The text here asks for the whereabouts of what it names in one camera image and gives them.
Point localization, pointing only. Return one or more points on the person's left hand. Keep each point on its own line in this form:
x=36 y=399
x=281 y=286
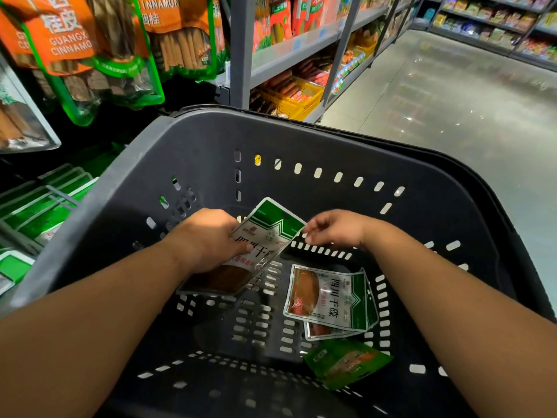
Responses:
x=209 y=244

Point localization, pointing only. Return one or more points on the person's right hand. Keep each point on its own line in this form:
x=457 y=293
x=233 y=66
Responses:
x=344 y=229

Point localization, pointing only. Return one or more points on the black shopping basket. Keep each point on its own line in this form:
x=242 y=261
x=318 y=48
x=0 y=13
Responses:
x=348 y=143

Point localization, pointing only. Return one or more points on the green angelica slices packet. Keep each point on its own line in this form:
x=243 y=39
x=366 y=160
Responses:
x=348 y=361

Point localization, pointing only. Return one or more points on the row of green white packets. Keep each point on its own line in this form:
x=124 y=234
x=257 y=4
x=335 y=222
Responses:
x=48 y=204

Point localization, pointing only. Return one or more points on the row of clear green-top packets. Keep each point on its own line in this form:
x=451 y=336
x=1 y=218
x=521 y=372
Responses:
x=13 y=270

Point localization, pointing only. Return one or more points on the green orange Guangxi cinnamon bags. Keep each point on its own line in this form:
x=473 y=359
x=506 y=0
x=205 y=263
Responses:
x=178 y=35
x=70 y=39

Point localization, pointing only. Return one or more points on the clear cinnamon packets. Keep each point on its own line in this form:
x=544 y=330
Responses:
x=22 y=117

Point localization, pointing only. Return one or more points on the person's right forearm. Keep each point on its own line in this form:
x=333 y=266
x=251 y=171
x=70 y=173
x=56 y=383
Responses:
x=479 y=317

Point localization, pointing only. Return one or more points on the person's left forearm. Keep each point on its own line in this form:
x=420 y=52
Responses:
x=87 y=335

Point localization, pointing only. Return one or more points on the row of red orange packets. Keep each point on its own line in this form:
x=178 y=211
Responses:
x=287 y=17

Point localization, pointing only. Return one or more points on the yellow display trays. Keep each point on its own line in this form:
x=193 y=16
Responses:
x=292 y=95

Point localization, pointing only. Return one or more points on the gray metal shelving unit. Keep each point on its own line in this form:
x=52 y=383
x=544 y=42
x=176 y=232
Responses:
x=241 y=48
x=487 y=43

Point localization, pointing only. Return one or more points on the rows of colourful packaged goods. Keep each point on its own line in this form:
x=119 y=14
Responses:
x=496 y=17

